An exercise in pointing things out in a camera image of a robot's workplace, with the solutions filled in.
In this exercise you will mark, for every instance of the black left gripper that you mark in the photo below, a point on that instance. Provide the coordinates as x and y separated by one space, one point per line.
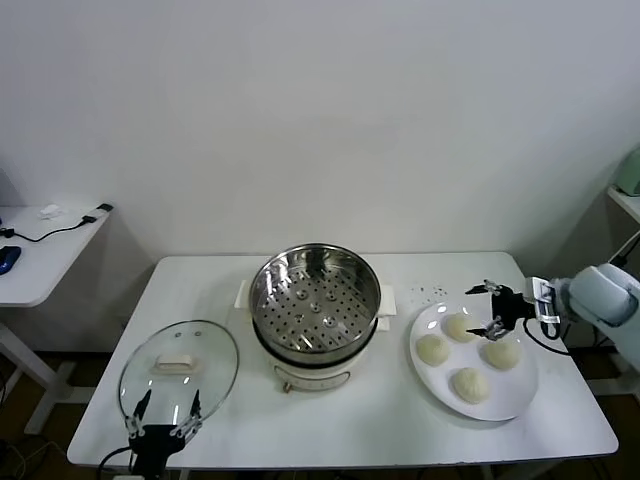
155 440

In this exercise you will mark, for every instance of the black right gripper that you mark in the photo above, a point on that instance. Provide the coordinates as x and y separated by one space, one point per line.
512 307

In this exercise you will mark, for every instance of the white steamed baozi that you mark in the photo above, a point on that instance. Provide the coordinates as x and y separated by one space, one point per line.
457 327
501 356
433 350
470 386

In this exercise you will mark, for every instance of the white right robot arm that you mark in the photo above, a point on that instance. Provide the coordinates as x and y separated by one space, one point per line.
600 295

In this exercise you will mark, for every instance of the perforated steel steamer basket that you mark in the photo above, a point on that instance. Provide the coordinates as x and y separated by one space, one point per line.
280 280

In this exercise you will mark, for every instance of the white round plate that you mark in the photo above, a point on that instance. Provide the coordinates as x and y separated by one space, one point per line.
500 400

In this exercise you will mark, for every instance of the dark inline adapter box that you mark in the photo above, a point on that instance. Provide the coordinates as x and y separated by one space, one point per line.
620 260

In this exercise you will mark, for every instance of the cream electric cooker pot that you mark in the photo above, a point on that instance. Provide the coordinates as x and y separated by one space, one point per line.
310 377

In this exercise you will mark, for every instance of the white desk shelf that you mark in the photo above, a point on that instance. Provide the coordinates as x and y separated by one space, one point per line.
625 202

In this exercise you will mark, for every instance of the light green appliance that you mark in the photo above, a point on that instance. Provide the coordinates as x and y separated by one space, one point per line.
629 172

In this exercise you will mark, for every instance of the white side table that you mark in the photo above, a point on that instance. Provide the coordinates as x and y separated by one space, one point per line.
45 270

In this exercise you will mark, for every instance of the blue computer mouse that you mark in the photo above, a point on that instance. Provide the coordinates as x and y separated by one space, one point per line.
9 259

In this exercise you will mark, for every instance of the crumpled white tissue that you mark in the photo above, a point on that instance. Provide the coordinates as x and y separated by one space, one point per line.
51 212

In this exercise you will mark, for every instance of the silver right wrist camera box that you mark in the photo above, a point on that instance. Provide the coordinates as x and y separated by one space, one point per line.
542 300

